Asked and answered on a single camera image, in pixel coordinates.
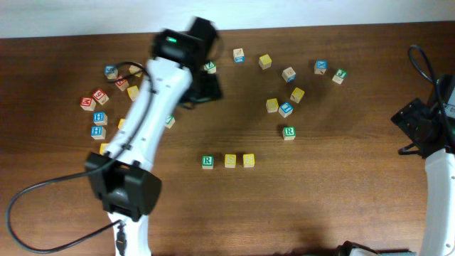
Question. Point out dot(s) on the red A block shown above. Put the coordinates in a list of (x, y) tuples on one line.
[(121, 83)]

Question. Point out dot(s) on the green J block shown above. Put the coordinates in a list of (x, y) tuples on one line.
[(339, 76)]

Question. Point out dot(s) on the blue S block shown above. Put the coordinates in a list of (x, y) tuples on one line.
[(111, 72)]

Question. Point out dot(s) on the blue X block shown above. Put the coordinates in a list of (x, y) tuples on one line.
[(320, 67)]

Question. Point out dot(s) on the red M block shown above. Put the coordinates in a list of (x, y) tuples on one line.
[(88, 103)]

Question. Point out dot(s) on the yellow block camera picture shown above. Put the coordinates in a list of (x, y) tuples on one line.
[(230, 160)]

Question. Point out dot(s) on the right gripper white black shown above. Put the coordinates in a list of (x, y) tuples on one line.
[(405, 117)]

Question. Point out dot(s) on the green r block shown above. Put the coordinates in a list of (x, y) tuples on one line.
[(289, 133), (207, 162)]

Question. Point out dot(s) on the blue h block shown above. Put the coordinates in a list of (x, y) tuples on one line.
[(100, 118), (98, 132)]

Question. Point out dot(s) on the blue D block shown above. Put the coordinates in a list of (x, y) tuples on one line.
[(288, 74)]

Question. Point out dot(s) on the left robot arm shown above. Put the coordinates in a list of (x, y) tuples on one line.
[(121, 178)]

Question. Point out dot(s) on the green Z block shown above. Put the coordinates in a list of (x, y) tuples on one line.
[(210, 67)]

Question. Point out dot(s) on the plain wooden yellow block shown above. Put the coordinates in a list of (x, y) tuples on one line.
[(135, 70)]

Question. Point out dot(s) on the blue I leaf block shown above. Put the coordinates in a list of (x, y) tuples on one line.
[(285, 109)]

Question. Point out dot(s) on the blue H block upper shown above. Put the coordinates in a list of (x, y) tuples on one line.
[(100, 118)]

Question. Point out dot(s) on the yellow block tilted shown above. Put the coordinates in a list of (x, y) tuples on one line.
[(297, 95)]

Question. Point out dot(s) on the green V block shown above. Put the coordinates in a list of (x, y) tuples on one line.
[(170, 120)]

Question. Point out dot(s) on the red 9 block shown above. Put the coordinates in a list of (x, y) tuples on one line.
[(100, 96)]

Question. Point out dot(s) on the yellow block under arm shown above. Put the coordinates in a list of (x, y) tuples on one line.
[(121, 122)]

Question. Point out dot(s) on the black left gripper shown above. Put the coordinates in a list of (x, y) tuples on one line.
[(211, 90)]

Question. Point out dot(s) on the blue block far centre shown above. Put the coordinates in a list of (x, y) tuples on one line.
[(238, 55)]

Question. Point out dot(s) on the blue H block lower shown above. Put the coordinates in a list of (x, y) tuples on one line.
[(98, 132)]

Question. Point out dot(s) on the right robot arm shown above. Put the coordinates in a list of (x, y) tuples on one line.
[(439, 168)]

